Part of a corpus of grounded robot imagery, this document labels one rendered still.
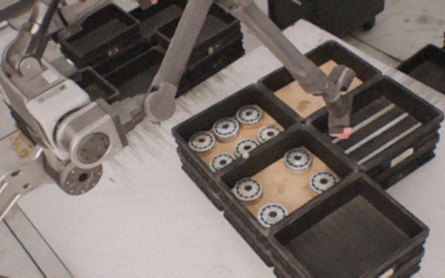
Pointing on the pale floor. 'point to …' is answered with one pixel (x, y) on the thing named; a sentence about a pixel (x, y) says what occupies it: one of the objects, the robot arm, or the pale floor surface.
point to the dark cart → (326, 14)
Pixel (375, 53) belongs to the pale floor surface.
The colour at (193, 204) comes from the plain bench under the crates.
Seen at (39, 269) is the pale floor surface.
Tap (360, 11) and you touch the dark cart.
